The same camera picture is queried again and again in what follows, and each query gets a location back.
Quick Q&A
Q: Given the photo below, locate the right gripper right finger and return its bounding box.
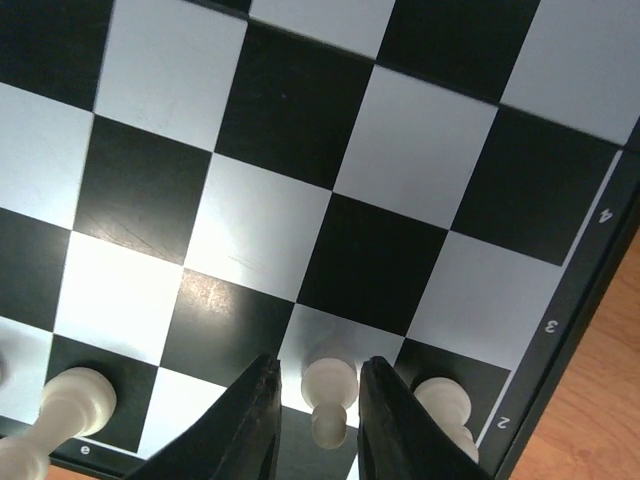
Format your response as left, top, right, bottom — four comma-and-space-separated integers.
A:
358, 356, 491, 479

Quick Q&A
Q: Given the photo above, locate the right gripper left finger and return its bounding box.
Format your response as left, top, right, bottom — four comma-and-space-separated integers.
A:
126, 354, 281, 480

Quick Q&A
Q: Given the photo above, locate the white pawn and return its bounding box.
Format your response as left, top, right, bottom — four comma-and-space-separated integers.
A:
301, 357, 359, 450
414, 377, 479, 464

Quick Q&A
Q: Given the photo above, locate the black and white chessboard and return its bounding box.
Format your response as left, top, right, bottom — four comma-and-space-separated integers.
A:
1, 1, 639, 479

